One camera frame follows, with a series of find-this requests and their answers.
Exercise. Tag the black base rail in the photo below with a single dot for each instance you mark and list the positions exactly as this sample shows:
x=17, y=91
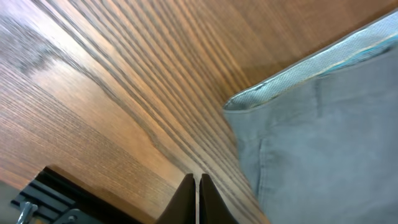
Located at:
x=53, y=198

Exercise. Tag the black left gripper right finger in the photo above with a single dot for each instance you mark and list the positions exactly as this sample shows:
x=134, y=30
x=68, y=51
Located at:
x=212, y=209

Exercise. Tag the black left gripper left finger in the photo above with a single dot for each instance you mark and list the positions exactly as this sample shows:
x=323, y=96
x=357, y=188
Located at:
x=182, y=206

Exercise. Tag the grey cotton shorts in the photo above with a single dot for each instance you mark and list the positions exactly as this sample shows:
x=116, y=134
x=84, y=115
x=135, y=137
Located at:
x=318, y=141

